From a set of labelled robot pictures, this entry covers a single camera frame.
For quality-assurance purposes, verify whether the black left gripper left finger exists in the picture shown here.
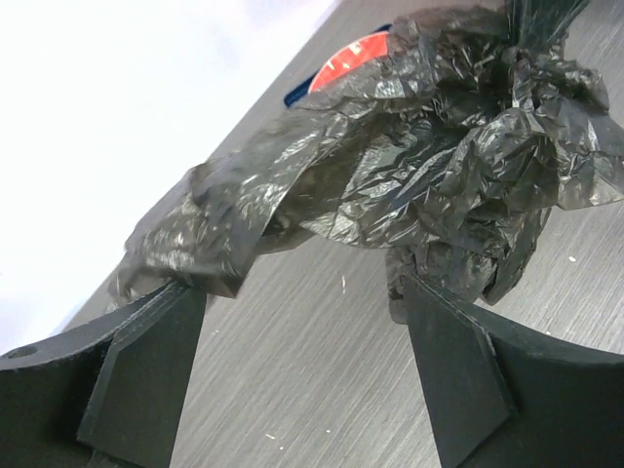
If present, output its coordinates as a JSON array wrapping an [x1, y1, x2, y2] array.
[[1, 283, 207, 468]]

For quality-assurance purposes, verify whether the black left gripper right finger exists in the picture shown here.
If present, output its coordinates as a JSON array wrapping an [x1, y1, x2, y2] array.
[[404, 276, 623, 467]]

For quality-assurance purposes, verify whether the black plastic trash bag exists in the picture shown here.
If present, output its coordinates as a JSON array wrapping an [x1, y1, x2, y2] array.
[[109, 1, 623, 320]]

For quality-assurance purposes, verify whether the blue place mat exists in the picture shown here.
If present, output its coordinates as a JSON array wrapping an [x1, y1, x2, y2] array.
[[283, 74, 316, 108]]

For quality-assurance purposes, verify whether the red patterned plate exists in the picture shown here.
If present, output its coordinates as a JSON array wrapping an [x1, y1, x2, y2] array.
[[308, 31, 388, 93]]

